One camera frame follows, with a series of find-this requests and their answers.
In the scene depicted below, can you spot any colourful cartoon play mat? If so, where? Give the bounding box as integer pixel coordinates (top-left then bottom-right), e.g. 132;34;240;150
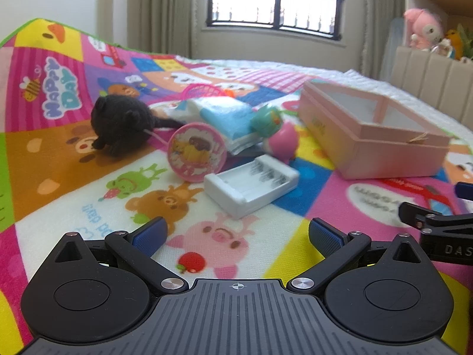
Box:
1;19;472;354

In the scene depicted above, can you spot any black plush toy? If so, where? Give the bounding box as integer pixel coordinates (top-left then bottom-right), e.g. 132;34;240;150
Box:
90;95;184;157

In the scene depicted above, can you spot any white battery charger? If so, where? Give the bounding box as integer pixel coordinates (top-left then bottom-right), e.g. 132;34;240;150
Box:
204;155;300;220

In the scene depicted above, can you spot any pink plastic net scoop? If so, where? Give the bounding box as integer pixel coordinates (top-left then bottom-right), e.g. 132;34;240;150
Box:
180;83;226;100

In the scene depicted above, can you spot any beige curtain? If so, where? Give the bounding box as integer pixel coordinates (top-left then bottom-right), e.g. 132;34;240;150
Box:
361;0;406;79
97;0;196;57

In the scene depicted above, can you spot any beige curtain right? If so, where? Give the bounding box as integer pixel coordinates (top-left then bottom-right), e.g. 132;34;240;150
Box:
361;0;406;79

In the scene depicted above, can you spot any pink yellow pudding cup toy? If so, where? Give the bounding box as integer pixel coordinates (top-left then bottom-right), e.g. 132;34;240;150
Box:
167;123;227;183

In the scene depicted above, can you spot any blue white tissue pack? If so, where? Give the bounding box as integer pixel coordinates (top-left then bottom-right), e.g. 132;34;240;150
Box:
153;96;262;155

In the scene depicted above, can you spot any green potted plant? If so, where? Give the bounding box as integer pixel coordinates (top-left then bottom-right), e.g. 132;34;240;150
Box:
457;23;473;59

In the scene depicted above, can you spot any beige curtain left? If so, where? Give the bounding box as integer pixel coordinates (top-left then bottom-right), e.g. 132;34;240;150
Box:
97;0;196;57

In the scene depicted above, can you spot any pink plush bunny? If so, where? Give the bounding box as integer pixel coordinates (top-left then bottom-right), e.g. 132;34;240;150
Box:
403;8;443;50

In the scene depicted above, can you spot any wooden shelf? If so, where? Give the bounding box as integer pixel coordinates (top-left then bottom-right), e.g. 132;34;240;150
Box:
405;0;472;51

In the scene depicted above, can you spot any dark framed window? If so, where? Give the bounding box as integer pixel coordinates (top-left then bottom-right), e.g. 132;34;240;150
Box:
206;0;344;41

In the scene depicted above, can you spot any beige padded headboard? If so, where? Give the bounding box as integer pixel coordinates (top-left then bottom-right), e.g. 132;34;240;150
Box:
391;46;473;129

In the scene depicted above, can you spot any yellow plush toy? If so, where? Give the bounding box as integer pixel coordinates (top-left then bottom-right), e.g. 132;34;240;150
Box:
445;29;463;60

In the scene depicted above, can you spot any pink cardboard box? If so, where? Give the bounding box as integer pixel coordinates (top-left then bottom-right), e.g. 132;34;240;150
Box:
298;81;450;180

